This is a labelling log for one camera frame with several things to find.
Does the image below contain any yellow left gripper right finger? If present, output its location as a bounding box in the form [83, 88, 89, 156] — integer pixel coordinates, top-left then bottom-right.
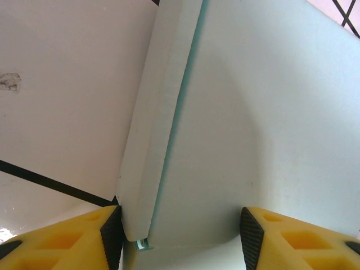
[239, 206, 360, 270]

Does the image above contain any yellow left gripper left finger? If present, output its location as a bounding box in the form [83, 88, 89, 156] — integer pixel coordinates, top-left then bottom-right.
[0, 205, 125, 270]

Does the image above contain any light blue cloth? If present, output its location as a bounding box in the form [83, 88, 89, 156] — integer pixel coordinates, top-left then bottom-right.
[114, 0, 360, 270]

